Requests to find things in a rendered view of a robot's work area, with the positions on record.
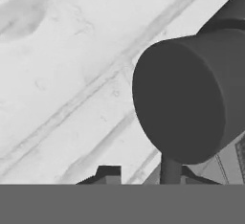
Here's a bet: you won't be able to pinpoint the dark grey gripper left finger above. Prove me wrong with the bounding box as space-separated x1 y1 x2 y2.
75 165 123 186

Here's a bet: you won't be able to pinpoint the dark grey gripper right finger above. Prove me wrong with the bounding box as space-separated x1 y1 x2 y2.
181 165 223 186

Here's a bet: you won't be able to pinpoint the dark grey pan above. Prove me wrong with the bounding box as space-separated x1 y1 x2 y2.
131 28 245 186

